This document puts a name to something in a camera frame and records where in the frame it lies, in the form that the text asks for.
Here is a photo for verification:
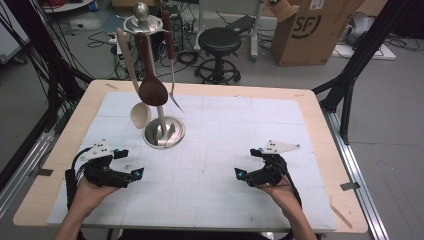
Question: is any grey kettle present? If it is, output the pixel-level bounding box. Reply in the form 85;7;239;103
342;12;376;46

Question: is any person's right hand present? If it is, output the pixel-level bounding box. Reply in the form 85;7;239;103
258;177;303;218

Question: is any hand-held gripper cable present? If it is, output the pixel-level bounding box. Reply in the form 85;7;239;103
64;146;94;212
272;159;304;210

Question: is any right hand-held gripper cable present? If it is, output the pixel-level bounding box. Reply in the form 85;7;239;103
272;159;304;210

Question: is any aluminium rail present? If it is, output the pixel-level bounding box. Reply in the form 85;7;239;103
0;131;56;218
321;108;391;240

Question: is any white stand leg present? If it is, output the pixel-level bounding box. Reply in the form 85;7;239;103
249;0;266;63
193;0;206;52

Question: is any thin wooden stick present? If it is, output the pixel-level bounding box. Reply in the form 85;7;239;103
329;202;354;230

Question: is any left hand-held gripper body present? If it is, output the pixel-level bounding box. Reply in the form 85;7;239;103
79;139;133;189

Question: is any white grid mat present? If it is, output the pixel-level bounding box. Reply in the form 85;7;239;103
46;90;338;233

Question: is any black round stool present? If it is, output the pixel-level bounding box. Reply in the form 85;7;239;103
194;27;242;85

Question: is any person's left hand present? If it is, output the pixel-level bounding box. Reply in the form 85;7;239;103
70;178;120;222

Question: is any brown cardboard box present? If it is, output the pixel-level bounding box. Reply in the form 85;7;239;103
269;0;366;68

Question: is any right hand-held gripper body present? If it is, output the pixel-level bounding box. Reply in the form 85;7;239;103
247;139;301;188

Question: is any black computer tower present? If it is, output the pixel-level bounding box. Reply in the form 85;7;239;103
171;13;184;53

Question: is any dark brown wooden spoon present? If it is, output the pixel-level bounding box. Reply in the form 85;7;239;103
134;31;170;107

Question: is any white flat board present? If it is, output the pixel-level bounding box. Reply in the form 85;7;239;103
331;42;397;61

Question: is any black metal frame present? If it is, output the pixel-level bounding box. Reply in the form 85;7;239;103
0;0;95;192
311;0;414;146

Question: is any left hand-held gripper cable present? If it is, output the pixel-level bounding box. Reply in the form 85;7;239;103
64;146;94;212

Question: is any metal spatula with brown handle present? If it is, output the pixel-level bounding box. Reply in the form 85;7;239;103
161;9;186;115

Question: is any metal utensil stand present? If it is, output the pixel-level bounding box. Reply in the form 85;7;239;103
123;1;186;150

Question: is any black tape strip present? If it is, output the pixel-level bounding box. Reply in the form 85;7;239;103
339;181;362;192
28;168;54;178

